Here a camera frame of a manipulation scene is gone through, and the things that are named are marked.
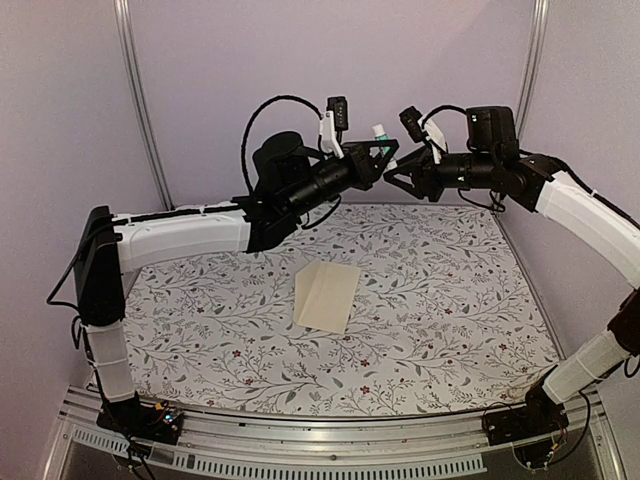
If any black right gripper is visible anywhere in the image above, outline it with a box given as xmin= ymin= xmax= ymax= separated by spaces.
xmin=383 ymin=144 xmax=499 ymax=202

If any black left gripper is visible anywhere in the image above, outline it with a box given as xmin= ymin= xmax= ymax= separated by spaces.
xmin=287 ymin=139 xmax=400 ymax=220

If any green white glue stick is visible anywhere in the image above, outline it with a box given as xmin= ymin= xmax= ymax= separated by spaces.
xmin=372 ymin=123 xmax=397 ymax=170

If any cream paper envelope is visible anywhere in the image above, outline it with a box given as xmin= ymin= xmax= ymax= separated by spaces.
xmin=293 ymin=260 xmax=361 ymax=334

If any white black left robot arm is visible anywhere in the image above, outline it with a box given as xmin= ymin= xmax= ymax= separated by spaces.
xmin=68 ymin=131 xmax=399 ymax=434

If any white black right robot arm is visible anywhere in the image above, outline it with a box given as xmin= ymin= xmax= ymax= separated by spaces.
xmin=385 ymin=105 xmax=639 ymax=436

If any floral patterned table mat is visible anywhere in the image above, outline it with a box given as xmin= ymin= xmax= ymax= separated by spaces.
xmin=125 ymin=205 xmax=559 ymax=416

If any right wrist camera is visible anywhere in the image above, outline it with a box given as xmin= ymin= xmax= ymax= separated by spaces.
xmin=399 ymin=106 xmax=448 ymax=165

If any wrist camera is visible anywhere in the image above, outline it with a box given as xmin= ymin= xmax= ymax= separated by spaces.
xmin=399 ymin=106 xmax=448 ymax=165
xmin=319 ymin=96 xmax=349 ymax=158

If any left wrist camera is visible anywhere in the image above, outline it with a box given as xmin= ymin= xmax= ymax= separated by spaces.
xmin=319 ymin=96 xmax=349 ymax=158

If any right aluminium frame post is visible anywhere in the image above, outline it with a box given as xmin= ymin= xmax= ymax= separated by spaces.
xmin=515 ymin=0 xmax=549 ymax=136

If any aluminium frame post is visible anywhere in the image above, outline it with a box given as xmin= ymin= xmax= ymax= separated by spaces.
xmin=515 ymin=0 xmax=549 ymax=136
xmin=113 ymin=0 xmax=175 ymax=210

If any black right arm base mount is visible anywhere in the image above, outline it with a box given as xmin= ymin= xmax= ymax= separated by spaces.
xmin=481 ymin=389 xmax=569 ymax=470

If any front aluminium rail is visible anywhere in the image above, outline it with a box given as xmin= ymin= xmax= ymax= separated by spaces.
xmin=43 ymin=387 xmax=631 ymax=479

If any left aluminium frame post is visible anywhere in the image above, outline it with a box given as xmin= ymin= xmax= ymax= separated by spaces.
xmin=113 ymin=0 xmax=175 ymax=210

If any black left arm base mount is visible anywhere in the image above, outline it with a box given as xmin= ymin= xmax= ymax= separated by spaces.
xmin=96 ymin=393 xmax=184 ymax=445

